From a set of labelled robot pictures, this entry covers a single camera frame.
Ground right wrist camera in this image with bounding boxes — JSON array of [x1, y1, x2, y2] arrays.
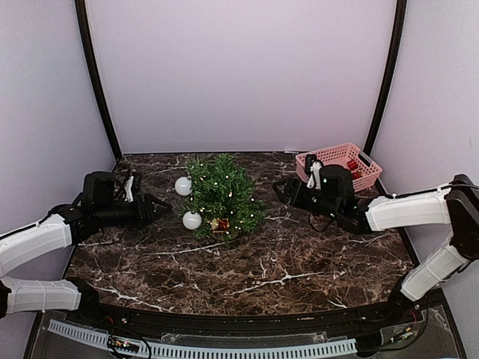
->
[[305, 154, 324, 190]]

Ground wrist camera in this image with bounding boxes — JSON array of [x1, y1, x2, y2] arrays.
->
[[305, 154, 324, 190], [123, 171, 142, 203]]

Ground small green christmas tree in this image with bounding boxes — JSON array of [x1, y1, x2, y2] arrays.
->
[[180, 153, 265, 242]]

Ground red ornaments in basket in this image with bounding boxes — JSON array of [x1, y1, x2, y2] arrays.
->
[[347, 159, 363, 180]]

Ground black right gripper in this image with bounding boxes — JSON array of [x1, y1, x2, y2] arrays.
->
[[272, 177, 341, 221]]

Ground red gold drum ornament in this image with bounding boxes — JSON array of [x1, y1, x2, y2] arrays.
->
[[210, 218, 230, 234]]

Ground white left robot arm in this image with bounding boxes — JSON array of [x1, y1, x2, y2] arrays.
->
[[1, 171, 172, 326]]

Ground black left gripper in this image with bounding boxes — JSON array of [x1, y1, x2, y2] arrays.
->
[[96, 193, 171, 231]]

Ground white ball ornament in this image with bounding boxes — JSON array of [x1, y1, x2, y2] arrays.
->
[[182, 211, 202, 230], [174, 177, 192, 197]]

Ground pink plastic basket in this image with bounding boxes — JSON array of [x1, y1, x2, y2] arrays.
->
[[295, 143, 382, 197]]

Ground white fairy light string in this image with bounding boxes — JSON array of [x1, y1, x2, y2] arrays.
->
[[183, 161, 263, 236]]

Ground white perforated cable tray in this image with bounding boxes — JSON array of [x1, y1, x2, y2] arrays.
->
[[47, 320, 359, 359]]

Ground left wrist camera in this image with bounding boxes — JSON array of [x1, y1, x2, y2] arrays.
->
[[123, 171, 142, 203]]

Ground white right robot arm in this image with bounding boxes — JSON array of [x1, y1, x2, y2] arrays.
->
[[273, 165, 478, 325]]

